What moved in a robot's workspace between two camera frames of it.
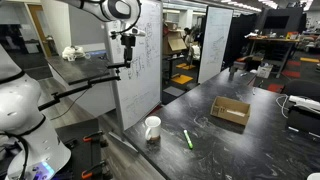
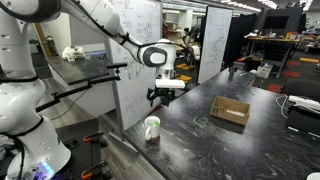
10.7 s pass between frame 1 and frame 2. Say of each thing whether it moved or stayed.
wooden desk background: stayed
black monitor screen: stayed
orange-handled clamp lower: stayed
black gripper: moved
